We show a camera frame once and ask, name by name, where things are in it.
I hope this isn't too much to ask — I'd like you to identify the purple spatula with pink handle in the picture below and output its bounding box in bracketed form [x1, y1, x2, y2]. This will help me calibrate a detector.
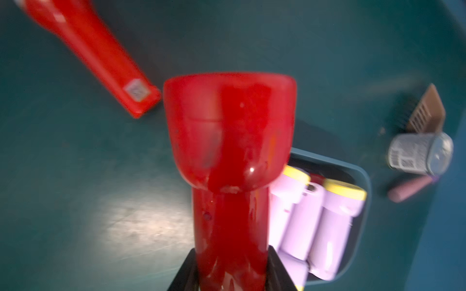
[388, 175, 439, 203]

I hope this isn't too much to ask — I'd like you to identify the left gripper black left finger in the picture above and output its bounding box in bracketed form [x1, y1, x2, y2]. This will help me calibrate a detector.
[167, 249, 200, 291]

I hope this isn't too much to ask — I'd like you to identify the light purple flashlight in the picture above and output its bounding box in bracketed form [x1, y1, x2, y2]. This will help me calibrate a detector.
[278, 251, 309, 291]

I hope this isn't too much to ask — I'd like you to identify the teal plastic storage box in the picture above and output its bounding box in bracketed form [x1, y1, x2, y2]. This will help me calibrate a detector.
[290, 148, 371, 286]

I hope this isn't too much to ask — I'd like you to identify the brown plastic litter scoop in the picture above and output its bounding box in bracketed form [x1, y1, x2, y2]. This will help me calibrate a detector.
[405, 84, 446, 133]

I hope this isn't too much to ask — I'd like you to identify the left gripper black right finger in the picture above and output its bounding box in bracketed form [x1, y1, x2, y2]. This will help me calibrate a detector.
[265, 246, 297, 291]

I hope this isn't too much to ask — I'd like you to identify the silver pull-tab tin can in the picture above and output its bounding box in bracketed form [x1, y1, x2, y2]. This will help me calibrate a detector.
[387, 132, 454, 176]

